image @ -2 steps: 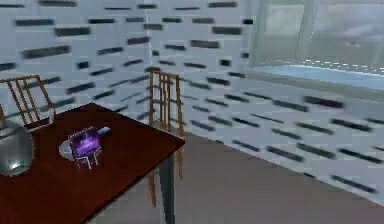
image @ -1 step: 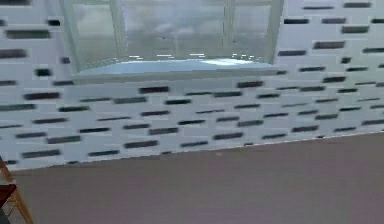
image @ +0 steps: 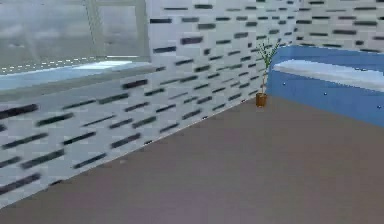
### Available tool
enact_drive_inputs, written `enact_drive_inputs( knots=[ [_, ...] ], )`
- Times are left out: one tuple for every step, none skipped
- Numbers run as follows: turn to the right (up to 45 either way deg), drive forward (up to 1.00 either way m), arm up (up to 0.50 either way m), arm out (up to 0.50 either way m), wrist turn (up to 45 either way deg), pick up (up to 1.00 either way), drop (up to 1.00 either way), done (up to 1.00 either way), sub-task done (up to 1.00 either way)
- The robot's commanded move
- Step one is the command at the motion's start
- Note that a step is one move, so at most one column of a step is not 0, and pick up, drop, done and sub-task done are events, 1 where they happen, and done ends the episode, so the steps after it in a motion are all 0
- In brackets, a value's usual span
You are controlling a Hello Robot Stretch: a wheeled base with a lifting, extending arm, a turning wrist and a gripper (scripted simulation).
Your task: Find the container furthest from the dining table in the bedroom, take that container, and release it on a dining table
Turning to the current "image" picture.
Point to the green house plant brown pot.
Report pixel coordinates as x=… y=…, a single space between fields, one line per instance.
x=261 y=99

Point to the blue kitchen cabinet white worktop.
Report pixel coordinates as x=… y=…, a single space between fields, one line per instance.
x=326 y=90

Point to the grey framed window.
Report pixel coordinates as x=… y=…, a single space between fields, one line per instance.
x=66 y=33

